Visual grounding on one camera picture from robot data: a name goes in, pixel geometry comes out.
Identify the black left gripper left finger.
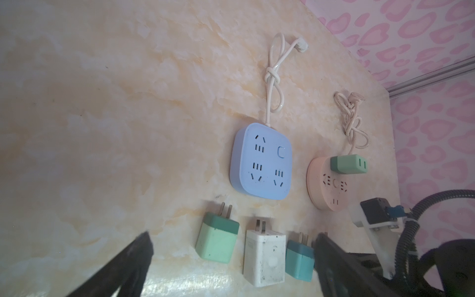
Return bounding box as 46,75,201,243
69,231,153,297

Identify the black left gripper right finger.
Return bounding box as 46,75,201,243
314,233,393,297

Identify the teal plug adapter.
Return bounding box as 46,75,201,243
285,233,315,282

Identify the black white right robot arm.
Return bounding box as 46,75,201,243
392,187,475,295

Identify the white plug adapter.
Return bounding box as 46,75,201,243
243,219,286,288

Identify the light green plug adapter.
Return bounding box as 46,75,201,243
195,202,240,264

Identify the pink round power strip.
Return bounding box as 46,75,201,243
306,157,357,212

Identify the blue square power strip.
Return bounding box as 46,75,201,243
230,123,292,200

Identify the right aluminium corner post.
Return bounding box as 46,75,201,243
387,57,475,99

